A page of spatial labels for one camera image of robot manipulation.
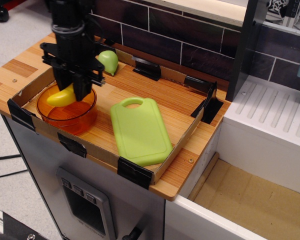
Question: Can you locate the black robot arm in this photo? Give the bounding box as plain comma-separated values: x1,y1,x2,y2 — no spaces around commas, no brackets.
40,0,105,102

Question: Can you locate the grey toy oven cabinet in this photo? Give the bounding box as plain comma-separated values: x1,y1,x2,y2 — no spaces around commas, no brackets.
4,117,165,240

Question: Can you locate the green toy pear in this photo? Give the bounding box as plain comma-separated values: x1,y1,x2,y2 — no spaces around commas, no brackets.
97,50,119,76

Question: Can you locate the orange transparent plastic pot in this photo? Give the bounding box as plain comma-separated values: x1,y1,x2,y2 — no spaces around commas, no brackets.
36,84,98,135

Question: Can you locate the black cable on floor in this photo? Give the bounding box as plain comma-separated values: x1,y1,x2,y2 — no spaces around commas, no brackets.
0,154,28,180

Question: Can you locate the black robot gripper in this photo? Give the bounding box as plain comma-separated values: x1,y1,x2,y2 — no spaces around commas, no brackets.
40,24,105,102

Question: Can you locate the yellow toy banana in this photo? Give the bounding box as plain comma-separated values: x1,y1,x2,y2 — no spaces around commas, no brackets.
46,84,77,107

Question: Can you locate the cardboard fence with black tape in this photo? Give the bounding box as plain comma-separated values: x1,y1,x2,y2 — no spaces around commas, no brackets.
4,43,230,197

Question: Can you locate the white toy sink unit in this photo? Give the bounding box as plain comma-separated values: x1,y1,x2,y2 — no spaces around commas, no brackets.
164,77,300,240

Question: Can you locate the black vertical post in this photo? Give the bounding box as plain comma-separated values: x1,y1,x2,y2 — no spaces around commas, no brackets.
226,0,269,102

